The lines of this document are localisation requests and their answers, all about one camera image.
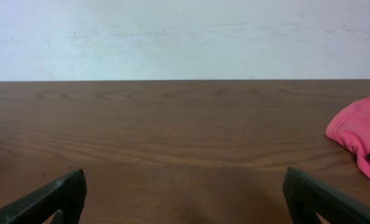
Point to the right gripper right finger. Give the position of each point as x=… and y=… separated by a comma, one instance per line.
x=308, y=199

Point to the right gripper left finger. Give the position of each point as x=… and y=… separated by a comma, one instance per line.
x=63, y=199

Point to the red garment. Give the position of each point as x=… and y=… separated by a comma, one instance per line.
x=350, y=128

